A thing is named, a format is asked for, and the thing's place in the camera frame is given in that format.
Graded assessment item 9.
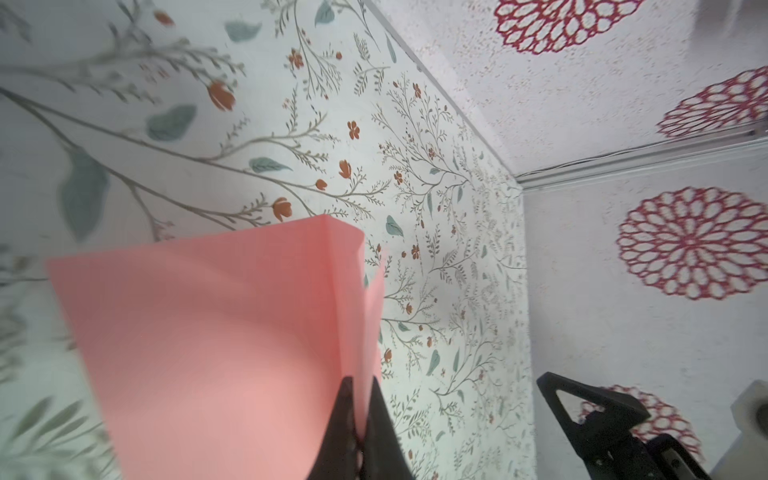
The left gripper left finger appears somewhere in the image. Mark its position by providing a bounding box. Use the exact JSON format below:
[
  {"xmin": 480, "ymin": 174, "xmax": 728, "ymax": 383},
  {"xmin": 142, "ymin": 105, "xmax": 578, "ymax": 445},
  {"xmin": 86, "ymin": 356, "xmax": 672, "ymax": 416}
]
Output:
[{"xmin": 307, "ymin": 376, "xmax": 359, "ymax": 480}]

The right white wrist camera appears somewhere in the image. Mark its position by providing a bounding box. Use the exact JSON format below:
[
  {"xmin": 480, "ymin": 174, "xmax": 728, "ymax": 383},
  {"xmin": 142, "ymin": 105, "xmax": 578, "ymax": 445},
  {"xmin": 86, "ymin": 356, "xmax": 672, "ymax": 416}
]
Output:
[{"xmin": 710, "ymin": 380, "xmax": 768, "ymax": 480}]

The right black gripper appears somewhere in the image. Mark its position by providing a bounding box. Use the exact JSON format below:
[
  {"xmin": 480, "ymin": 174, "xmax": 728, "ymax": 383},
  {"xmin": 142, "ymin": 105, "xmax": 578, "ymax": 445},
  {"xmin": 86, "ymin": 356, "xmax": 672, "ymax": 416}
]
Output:
[{"xmin": 536, "ymin": 372, "xmax": 711, "ymax": 480}]

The pink square paper sheet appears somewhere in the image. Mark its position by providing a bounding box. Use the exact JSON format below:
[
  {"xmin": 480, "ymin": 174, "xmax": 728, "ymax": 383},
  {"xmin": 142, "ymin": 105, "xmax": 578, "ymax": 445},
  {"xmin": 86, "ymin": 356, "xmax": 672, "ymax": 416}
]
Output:
[{"xmin": 47, "ymin": 216, "xmax": 384, "ymax": 479}]

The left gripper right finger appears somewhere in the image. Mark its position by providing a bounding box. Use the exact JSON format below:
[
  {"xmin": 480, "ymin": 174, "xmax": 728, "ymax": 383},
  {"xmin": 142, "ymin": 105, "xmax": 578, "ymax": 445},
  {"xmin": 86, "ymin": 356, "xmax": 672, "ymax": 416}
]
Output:
[{"xmin": 360, "ymin": 378, "xmax": 414, "ymax": 480}]

